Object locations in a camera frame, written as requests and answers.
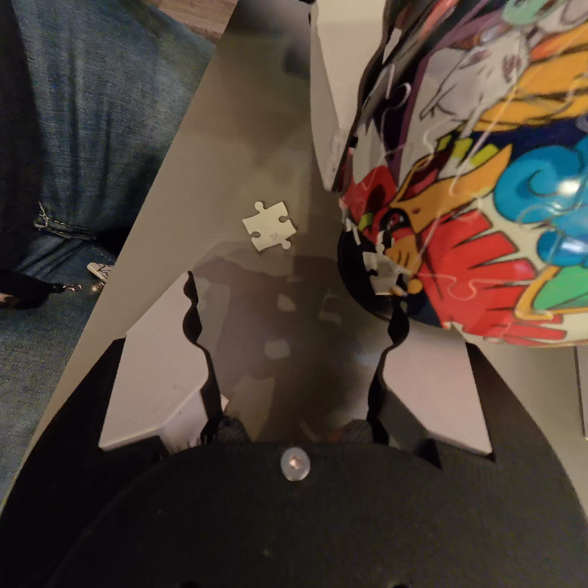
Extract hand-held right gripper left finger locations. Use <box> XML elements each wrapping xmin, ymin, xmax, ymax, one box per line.
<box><xmin>99</xmin><ymin>271</ymin><xmax>251</xmax><ymax>453</ymax></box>

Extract colourful cartoon puzzle ball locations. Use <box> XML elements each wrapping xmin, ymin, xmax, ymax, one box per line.
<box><xmin>337</xmin><ymin>0</ymin><xmax>588</xmax><ymax>348</ymax></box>

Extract black round ball stand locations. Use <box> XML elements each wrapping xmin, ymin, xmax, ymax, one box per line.
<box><xmin>337</xmin><ymin>225</ymin><xmax>414</xmax><ymax>327</ymax></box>

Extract person's legs in jeans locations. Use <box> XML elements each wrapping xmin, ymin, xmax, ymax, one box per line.
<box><xmin>0</xmin><ymin>0</ymin><xmax>217</xmax><ymax>506</ymax></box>

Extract single white puzzle piece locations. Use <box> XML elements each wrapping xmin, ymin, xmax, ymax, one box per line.
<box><xmin>242</xmin><ymin>201</ymin><xmax>298</xmax><ymax>252</ymax></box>

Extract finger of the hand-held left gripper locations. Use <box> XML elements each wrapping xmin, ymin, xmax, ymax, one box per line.
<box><xmin>309</xmin><ymin>0</ymin><xmax>400</xmax><ymax>194</ymax></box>

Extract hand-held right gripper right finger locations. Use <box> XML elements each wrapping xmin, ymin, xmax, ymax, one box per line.
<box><xmin>367</xmin><ymin>301</ymin><xmax>497</xmax><ymax>462</ymax></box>

